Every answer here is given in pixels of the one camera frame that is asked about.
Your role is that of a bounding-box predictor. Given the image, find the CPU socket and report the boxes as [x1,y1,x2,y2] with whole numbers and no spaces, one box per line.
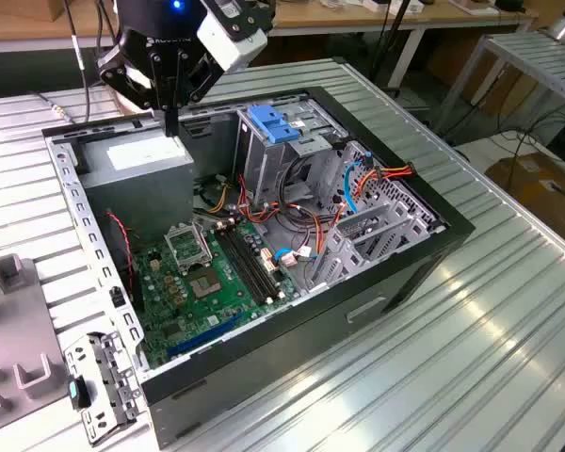
[187,267,227,300]

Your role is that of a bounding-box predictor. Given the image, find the metal slat side table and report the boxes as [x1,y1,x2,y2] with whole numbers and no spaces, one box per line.
[432,30,565,137]

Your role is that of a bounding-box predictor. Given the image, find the orange red power wire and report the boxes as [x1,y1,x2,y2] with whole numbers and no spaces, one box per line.
[352,159,415,199]

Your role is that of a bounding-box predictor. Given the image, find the wooden desk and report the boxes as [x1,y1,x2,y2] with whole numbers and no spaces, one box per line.
[0,0,541,93]

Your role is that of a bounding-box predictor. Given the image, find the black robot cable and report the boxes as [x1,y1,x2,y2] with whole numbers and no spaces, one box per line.
[63,0,91,122]

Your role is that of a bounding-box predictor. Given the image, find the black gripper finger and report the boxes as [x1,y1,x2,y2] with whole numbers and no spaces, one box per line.
[171,49,228,138]
[97,46,175,138]

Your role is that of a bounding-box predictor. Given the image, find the metal disk bay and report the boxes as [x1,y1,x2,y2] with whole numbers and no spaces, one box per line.
[305,138,448,292]

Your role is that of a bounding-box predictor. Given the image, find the black RAM slot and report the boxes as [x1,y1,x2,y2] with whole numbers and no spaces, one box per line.
[227,225,279,301]
[233,223,286,299]
[221,227,273,304]
[216,228,267,306]

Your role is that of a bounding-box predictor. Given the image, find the metal socket cover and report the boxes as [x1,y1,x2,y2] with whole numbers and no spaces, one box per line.
[163,220,214,275]

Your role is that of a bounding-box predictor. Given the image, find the grey power supply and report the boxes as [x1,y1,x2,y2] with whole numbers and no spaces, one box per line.
[77,127,197,249]

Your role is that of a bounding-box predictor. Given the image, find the cable with brass connector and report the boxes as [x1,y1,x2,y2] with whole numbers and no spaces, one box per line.
[32,89,74,124]

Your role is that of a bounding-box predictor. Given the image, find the blue data wire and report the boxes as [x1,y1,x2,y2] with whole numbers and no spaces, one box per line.
[342,150,373,216]
[271,247,321,266]

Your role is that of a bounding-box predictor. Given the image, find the metal expansion card bracket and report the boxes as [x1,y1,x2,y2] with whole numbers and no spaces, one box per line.
[63,331,142,447]

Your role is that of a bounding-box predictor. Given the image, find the blue plastic drive latch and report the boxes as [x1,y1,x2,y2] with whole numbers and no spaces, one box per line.
[247,104,302,146]

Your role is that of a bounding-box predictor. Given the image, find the red black fan wire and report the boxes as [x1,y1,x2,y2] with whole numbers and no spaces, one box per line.
[104,210,140,312]

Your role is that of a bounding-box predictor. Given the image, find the black PC case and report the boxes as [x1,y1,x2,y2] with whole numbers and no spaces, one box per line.
[40,86,476,451]

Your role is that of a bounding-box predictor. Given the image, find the power supply wire bundle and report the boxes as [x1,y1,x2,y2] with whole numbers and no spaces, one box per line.
[195,171,345,258]

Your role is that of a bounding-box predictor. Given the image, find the black stand legs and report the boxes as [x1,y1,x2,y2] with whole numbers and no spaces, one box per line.
[369,0,415,93]

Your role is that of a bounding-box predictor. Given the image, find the grey parts rack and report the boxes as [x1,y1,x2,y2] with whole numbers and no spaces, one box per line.
[0,252,73,437]

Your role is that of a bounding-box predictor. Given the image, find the labelled cardboard box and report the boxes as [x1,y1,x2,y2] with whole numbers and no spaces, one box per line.
[484,153,565,241]

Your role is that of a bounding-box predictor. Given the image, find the black teal clip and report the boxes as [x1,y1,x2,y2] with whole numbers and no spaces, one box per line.
[67,375,94,412]

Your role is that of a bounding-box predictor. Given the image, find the blue expansion slot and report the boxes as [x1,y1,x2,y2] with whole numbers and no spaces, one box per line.
[167,313,244,359]

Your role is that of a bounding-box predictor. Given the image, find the small brown carton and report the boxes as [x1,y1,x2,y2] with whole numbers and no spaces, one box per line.
[45,0,71,23]

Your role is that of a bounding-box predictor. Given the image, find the green motherboard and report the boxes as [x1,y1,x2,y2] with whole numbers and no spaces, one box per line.
[131,218,302,371]

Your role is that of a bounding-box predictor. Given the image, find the grey metal drive cage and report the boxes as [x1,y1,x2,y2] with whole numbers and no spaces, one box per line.
[234,96,349,208]

